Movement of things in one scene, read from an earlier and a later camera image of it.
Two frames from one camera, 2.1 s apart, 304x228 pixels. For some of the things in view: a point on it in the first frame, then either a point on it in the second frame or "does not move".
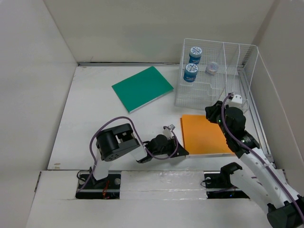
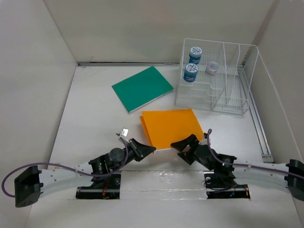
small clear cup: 212,68 does not move
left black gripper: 173,142 → 139,150
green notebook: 142,88 does not move
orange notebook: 201,137 → 164,128
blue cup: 195,54 does not move
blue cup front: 191,70 does not move
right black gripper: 211,111 → 181,144
